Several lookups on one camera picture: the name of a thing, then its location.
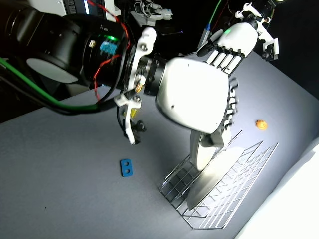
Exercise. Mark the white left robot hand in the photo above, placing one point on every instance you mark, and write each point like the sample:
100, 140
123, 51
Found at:
239, 37

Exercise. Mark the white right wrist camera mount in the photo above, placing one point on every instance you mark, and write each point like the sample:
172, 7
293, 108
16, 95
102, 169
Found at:
147, 37

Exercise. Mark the white plate with black rim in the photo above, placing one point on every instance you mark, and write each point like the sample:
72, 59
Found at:
202, 156
211, 181

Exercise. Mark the orange swirl cookie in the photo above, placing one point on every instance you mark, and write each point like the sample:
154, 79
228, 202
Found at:
262, 125

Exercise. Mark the white spare robot hand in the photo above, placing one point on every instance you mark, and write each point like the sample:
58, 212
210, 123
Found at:
149, 18

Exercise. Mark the blue block with two holes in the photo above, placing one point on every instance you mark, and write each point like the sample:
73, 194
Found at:
126, 168

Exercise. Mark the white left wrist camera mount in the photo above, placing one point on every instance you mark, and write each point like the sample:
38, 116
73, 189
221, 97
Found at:
270, 48

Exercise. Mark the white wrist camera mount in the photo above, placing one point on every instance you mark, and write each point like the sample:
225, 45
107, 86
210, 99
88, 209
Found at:
270, 48
147, 37

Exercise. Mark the white equipment cabinet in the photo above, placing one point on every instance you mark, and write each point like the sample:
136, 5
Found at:
49, 5

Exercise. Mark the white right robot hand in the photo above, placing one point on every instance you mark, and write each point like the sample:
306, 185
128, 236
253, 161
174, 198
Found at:
194, 94

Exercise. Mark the grey adapter with blue plug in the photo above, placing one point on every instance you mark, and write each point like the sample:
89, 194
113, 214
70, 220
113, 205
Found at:
205, 35

